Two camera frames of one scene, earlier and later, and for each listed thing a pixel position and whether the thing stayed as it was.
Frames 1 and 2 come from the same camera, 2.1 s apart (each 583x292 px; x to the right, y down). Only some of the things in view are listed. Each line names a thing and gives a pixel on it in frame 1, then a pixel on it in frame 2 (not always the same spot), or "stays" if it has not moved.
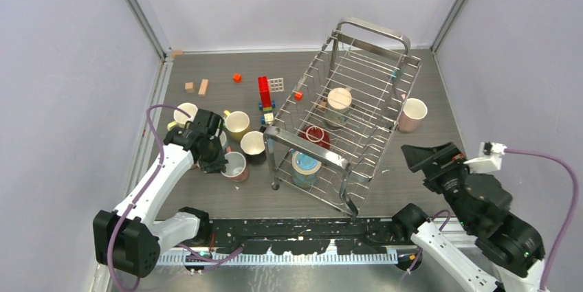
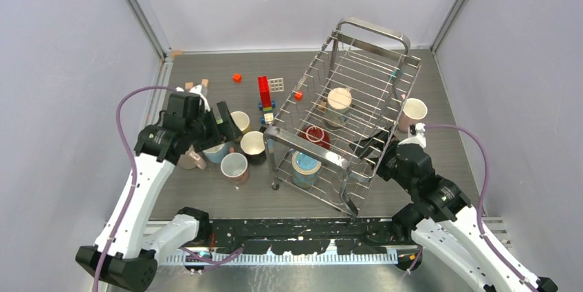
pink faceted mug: (414, 110) stays
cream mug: (339, 106) stays
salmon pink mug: (236, 168) stays
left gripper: (218, 165) to (230, 130)
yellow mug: (237, 124) stays
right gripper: (417, 156) to (383, 140)
